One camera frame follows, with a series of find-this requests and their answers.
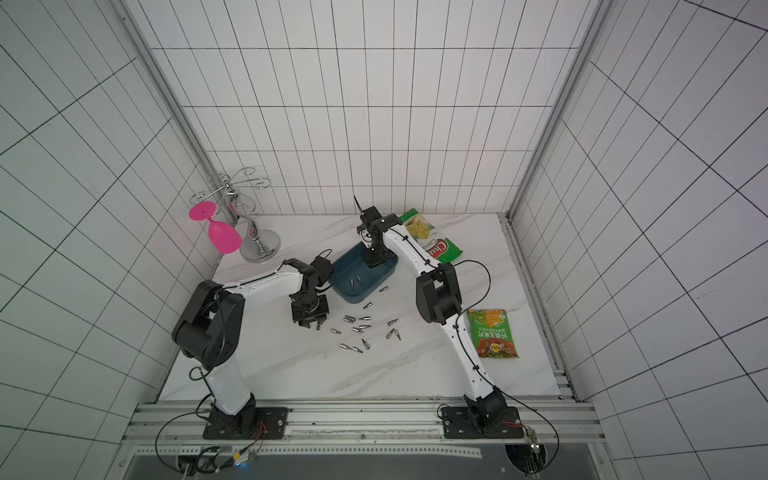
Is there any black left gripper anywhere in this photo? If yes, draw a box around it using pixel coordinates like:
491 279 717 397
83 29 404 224
290 289 329 329

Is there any dark teal storage box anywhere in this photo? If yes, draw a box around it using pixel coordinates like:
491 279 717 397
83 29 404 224
330 242 398 304

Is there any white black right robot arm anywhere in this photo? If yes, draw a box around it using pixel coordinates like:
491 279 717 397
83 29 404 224
358 206 527 439

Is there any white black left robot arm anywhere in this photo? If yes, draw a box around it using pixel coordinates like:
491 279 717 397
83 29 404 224
172 255 333 440

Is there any silver bit bottom long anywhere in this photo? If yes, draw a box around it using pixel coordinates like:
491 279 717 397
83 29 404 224
339 343 364 354

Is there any green Chuba chips bag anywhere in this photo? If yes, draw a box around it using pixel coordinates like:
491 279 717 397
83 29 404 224
400 209 463 263

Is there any chrome cup holder stand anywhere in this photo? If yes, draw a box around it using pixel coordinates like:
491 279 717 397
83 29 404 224
190 166 281 263

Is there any pink plastic goblet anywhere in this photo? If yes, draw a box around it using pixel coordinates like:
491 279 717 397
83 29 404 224
189 201 243 255

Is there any green red snack packet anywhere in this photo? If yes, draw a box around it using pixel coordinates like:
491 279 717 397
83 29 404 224
468 309 519 359

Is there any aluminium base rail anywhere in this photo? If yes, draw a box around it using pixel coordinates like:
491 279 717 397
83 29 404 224
122 397 606 458

